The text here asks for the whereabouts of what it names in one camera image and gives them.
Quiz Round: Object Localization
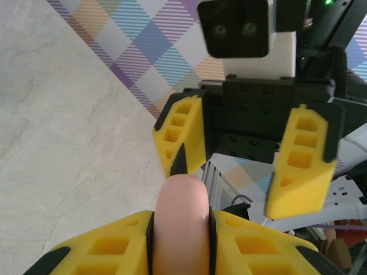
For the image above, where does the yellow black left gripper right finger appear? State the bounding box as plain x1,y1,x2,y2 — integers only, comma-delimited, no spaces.
208,207,345,275

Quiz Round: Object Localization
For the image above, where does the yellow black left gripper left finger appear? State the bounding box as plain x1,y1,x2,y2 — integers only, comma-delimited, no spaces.
25,210,156,275

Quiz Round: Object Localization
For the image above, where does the pink earbud charging case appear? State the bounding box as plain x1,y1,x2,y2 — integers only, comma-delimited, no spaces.
151,175,213,275

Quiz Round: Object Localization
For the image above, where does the aluminium frame post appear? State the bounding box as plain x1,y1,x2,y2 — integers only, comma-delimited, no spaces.
205,153,270,230

